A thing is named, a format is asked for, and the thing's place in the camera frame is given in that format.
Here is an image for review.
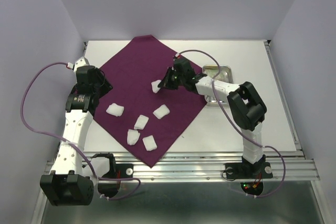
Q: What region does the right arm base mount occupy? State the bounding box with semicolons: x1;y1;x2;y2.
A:
222;162;273;197

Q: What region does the packaged gauze bag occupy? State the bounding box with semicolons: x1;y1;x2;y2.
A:
205;69;229;82

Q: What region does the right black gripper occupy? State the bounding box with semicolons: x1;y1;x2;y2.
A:
157;67;185;90

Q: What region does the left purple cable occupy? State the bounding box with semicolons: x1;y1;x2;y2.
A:
20;62;141;200

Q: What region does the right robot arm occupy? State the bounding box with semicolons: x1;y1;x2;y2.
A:
157;58;267;177

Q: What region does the aluminium rail frame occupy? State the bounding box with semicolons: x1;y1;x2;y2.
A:
32;40;333;223

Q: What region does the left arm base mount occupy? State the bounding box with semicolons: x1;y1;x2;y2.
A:
83;163;139;201

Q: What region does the purple cloth drape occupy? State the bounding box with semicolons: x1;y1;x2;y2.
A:
94;36;205;167

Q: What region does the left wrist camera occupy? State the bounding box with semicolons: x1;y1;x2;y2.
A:
73;57;89;72

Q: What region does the purple cable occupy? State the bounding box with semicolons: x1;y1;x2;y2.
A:
20;62;141;200
173;49;287;198

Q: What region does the stainless steel tray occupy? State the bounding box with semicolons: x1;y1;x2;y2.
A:
202;63;234;107

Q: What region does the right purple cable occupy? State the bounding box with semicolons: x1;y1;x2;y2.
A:
173;49;287;198

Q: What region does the white gauze pad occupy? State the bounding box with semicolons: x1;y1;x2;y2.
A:
151;80;161;93
153;104;170;120
134;115;149;130
127;129;140;146
106;103;124;117
142;135;157;152

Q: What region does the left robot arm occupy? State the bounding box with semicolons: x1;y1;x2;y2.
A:
40;66;117;206

